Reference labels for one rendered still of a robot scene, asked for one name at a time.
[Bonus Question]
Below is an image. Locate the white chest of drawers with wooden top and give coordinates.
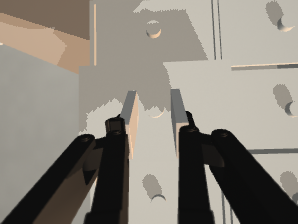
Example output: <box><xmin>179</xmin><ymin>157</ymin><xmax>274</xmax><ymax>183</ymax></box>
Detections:
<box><xmin>89</xmin><ymin>0</ymin><xmax>298</xmax><ymax>224</ymax></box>

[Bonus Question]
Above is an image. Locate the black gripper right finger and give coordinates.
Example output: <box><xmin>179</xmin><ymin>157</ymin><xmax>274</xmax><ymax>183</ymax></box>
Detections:
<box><xmin>171</xmin><ymin>89</ymin><xmax>298</xmax><ymax>224</ymax></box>

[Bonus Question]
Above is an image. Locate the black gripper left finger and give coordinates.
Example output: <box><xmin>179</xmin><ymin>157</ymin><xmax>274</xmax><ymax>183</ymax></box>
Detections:
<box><xmin>1</xmin><ymin>91</ymin><xmax>139</xmax><ymax>224</ymax></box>

